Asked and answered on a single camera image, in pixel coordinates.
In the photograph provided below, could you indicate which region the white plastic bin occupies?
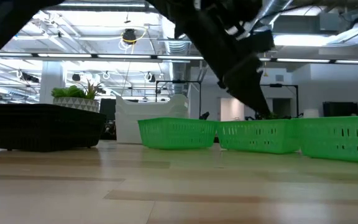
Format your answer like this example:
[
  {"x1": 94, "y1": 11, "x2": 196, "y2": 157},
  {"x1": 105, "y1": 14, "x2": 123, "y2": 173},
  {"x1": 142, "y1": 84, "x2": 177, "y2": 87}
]
[
  {"x1": 116, "y1": 93, "x2": 189, "y2": 109},
  {"x1": 114, "y1": 107, "x2": 190, "y2": 145}
]

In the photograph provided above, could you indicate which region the black ceiling cable reel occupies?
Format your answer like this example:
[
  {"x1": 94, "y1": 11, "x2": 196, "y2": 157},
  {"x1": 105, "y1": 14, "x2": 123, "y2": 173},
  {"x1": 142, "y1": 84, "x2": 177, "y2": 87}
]
[{"x1": 121, "y1": 28, "x2": 138, "y2": 45}]

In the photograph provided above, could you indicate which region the black background frame stand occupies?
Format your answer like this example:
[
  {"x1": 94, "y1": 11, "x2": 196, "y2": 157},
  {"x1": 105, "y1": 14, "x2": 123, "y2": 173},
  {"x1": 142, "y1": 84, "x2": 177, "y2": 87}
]
[
  {"x1": 155, "y1": 80, "x2": 203, "y2": 119},
  {"x1": 259, "y1": 83, "x2": 300, "y2": 119}
]

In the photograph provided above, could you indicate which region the black background monitor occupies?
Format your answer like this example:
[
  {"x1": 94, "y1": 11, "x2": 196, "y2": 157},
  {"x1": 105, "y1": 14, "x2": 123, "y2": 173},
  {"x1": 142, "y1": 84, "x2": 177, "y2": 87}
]
[{"x1": 323, "y1": 101, "x2": 358, "y2": 118}]

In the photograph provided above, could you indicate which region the potted green plant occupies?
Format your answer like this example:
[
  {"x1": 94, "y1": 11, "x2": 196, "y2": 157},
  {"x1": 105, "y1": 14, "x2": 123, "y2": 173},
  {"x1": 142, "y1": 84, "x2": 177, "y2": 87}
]
[{"x1": 50, "y1": 79, "x2": 104, "y2": 114}]

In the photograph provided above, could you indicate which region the black plastic slotted basket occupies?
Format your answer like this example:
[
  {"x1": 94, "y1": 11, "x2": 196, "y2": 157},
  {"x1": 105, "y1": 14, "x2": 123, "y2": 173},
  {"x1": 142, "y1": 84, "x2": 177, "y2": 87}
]
[{"x1": 0, "y1": 103, "x2": 107, "y2": 152}]

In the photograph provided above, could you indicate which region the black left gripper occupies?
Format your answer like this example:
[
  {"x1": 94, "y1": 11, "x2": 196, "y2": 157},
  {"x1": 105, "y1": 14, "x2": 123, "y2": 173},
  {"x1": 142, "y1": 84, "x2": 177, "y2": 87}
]
[{"x1": 178, "y1": 0, "x2": 275, "y2": 117}]

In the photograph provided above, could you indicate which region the green plastic slotted basket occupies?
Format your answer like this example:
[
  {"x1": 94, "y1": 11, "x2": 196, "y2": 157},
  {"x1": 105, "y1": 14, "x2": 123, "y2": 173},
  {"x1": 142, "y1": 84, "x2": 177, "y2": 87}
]
[
  {"x1": 216, "y1": 119, "x2": 303, "y2": 155},
  {"x1": 137, "y1": 117, "x2": 219, "y2": 151},
  {"x1": 298, "y1": 115, "x2": 358, "y2": 166}
]

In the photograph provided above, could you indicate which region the white building pillar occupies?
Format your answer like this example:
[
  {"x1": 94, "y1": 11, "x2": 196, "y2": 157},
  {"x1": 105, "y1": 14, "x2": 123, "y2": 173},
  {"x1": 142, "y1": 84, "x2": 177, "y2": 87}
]
[{"x1": 39, "y1": 60, "x2": 67, "y2": 105}]

